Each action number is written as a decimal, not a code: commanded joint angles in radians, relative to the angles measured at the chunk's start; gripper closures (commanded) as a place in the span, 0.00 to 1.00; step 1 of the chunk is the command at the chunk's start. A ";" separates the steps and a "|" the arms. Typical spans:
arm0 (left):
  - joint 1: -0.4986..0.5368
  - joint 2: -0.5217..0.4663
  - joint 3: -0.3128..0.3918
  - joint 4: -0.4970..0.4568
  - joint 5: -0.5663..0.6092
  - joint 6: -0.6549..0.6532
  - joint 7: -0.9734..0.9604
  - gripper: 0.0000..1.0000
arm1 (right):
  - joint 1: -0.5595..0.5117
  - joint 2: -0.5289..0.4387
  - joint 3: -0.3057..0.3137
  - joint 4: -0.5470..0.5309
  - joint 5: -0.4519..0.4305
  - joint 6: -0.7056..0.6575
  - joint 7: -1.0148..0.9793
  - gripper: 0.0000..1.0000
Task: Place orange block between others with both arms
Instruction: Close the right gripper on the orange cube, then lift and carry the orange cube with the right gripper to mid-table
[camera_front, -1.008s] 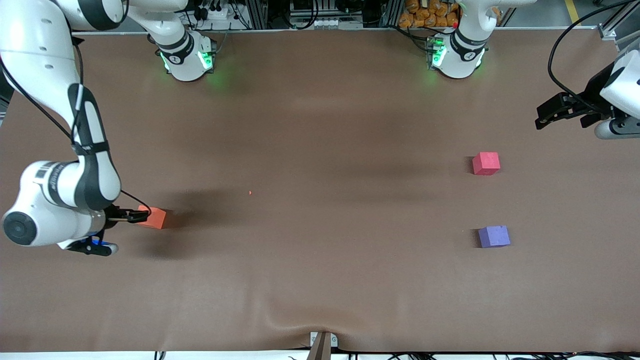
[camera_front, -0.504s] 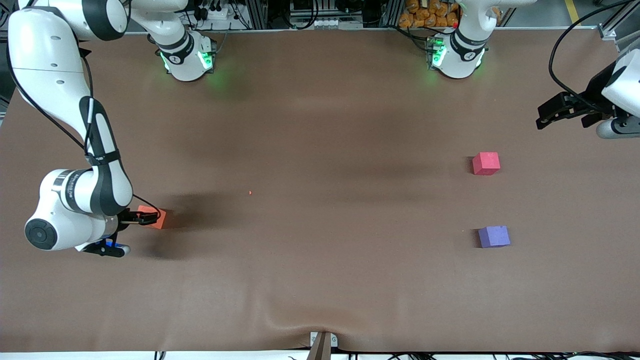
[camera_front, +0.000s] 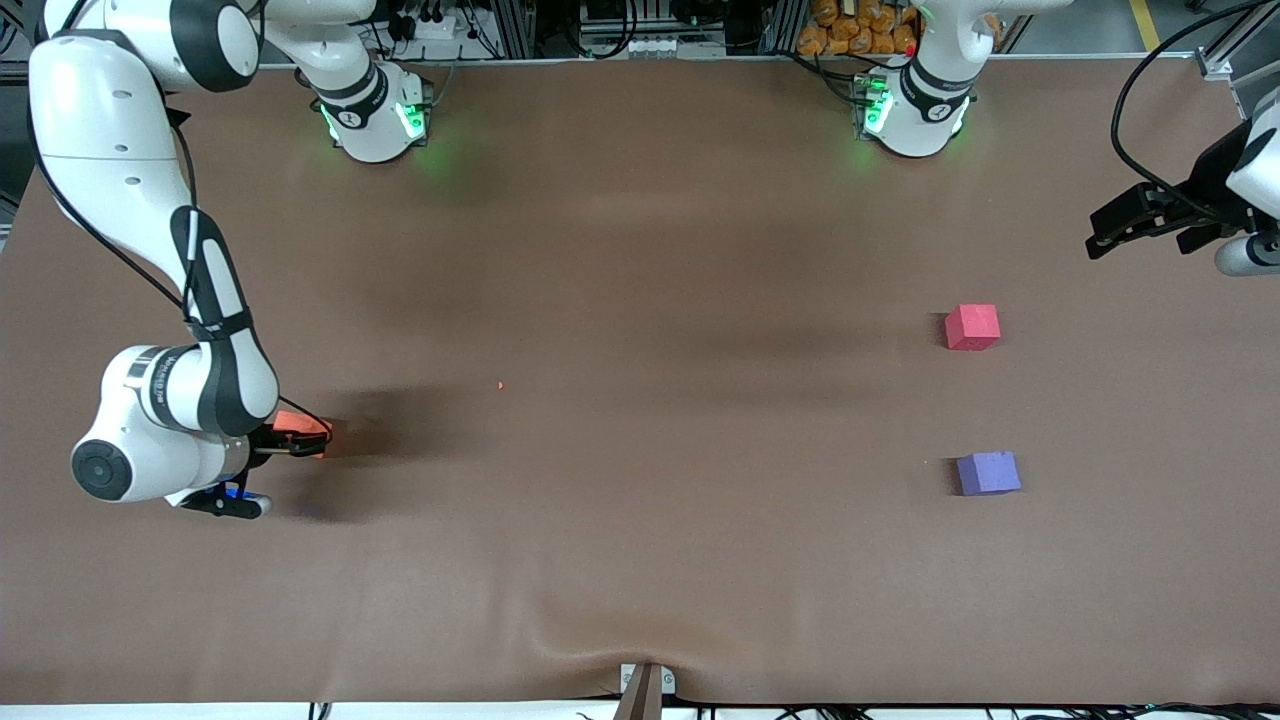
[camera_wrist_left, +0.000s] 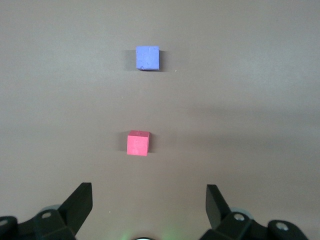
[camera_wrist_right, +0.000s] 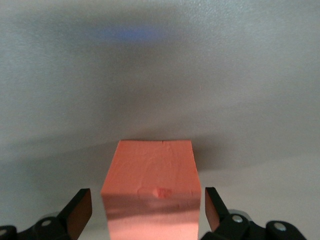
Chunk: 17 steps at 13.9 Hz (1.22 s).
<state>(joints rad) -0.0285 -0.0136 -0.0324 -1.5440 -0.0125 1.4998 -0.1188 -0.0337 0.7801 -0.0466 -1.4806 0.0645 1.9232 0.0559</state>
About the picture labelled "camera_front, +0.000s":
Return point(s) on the pile of orange snacks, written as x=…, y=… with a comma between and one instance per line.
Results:
x=860, y=30

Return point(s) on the purple foam block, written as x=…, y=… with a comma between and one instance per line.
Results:
x=988, y=473

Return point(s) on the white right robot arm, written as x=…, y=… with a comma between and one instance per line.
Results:
x=110, y=130

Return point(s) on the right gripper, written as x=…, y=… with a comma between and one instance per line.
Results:
x=263, y=441

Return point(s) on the red foam block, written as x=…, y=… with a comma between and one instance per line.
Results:
x=972, y=327

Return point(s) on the orange foam block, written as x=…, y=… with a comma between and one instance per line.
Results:
x=300, y=420

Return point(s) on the white power strip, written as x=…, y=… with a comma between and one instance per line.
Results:
x=425, y=25

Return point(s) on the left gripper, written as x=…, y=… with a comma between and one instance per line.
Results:
x=1204, y=190

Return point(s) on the aluminium frame profile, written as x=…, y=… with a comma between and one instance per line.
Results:
x=1245, y=30

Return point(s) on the metal corner bracket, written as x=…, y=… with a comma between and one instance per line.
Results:
x=1215, y=65

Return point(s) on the brown table mat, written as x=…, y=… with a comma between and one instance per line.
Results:
x=640, y=560

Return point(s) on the metal clamp bracket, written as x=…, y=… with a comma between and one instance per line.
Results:
x=646, y=690

